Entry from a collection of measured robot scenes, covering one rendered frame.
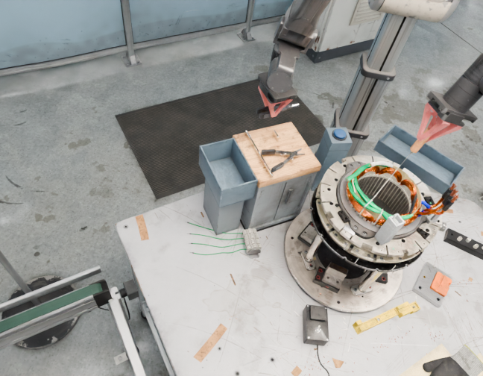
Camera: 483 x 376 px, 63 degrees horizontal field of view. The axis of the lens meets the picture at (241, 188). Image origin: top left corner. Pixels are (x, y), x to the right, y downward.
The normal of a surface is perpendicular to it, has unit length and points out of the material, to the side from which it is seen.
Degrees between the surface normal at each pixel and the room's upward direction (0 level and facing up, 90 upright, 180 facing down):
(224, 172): 0
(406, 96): 0
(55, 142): 0
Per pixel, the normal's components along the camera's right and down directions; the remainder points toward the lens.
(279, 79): -0.14, 0.79
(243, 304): 0.11, -0.60
